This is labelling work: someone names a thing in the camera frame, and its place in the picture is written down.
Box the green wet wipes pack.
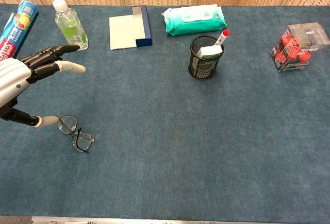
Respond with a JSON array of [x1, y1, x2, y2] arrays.
[[161, 4, 228, 37]]

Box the black mesh pen holder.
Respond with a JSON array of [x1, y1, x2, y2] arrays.
[[188, 35, 225, 80]]

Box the thin-framed eyeglasses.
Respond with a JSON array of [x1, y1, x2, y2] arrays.
[[56, 115, 95, 154]]

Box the blue felt table cloth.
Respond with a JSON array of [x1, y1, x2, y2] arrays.
[[0, 3, 330, 223]]

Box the plastic food wrap box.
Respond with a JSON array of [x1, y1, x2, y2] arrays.
[[0, 0, 39, 62]]

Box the white marker with red cap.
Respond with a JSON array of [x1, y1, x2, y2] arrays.
[[213, 29, 230, 47]]

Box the clear bottle with green label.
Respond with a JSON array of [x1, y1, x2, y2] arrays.
[[52, 0, 89, 52]]

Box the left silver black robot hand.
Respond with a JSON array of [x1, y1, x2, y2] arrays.
[[0, 44, 87, 128]]

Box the clear box of red items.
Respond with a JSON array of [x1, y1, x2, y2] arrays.
[[269, 22, 330, 73]]

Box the open blue and grey box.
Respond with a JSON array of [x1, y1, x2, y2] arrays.
[[109, 5, 153, 51]]

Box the white eraser block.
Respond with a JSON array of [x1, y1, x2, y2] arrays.
[[197, 45, 224, 60]]

